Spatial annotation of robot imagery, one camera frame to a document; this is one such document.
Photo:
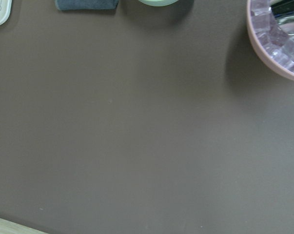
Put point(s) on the cream rabbit tray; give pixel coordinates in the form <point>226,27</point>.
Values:
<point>5,9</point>

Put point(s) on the mint green bowl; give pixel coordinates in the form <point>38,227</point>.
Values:
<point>158,3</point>

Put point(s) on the grey folded cloth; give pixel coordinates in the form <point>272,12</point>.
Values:
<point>66,5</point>

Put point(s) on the pink bowl with ice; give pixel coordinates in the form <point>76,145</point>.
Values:
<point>260,51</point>

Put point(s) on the steel ice scoop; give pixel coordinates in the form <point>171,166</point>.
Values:
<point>283,11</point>

